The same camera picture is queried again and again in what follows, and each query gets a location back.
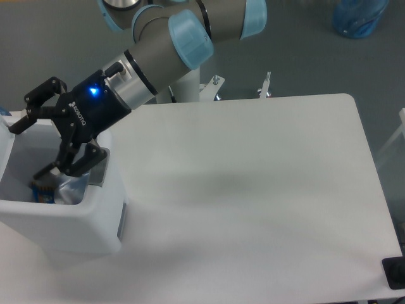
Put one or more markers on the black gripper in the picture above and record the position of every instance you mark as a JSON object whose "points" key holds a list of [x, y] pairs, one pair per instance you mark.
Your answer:
{"points": [[79, 115]]}

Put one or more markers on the clear plastic water bottle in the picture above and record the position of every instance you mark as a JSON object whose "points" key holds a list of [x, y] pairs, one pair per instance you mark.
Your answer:
{"points": [[70, 190]]}

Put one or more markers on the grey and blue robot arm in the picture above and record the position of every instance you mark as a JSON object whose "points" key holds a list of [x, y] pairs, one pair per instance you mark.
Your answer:
{"points": [[169, 42]]}

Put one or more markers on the white trash can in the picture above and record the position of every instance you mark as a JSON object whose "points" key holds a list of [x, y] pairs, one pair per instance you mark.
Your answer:
{"points": [[89, 220]]}

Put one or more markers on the orange blue snack wrapper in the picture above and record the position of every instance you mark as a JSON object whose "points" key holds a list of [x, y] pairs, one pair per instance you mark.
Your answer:
{"points": [[43, 191]]}

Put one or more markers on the blue plastic bag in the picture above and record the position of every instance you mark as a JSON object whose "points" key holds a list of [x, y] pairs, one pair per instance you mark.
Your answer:
{"points": [[357, 19]]}

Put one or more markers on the black device at table edge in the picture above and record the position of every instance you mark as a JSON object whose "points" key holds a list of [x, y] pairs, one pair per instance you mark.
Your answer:
{"points": [[394, 272]]}

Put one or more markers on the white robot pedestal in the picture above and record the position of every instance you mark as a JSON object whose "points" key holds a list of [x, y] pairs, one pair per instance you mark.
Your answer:
{"points": [[183, 90]]}

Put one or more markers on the white base frame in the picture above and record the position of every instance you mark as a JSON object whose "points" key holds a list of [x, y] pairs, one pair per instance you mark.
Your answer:
{"points": [[210, 90]]}

